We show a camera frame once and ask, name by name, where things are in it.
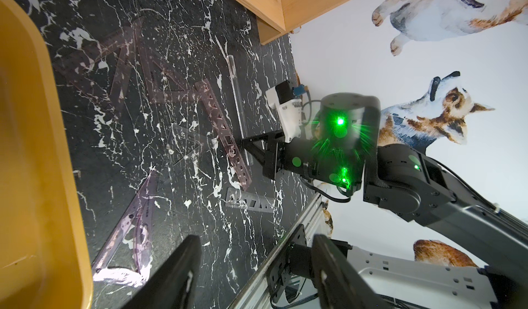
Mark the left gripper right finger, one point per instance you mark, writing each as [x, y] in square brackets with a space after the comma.
[338, 284]

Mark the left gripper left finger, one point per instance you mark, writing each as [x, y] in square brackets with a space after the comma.
[174, 283]

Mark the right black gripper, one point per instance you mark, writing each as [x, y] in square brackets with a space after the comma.
[267, 149]

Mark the grey clear stencil ruler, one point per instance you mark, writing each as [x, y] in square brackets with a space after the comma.
[238, 199]

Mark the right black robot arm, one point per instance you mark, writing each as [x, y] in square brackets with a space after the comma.
[404, 181]

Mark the yellow plastic storage box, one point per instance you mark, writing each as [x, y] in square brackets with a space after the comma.
[44, 255]

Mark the purple triangle ruler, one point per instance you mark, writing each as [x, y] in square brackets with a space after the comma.
[136, 227]

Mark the clear triangle ruler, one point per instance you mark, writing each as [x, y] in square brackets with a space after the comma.
[184, 145]

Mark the dark pink triangle ruler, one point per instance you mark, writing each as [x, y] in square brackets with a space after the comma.
[163, 83]

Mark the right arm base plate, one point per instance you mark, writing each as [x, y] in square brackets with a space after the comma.
[294, 259]

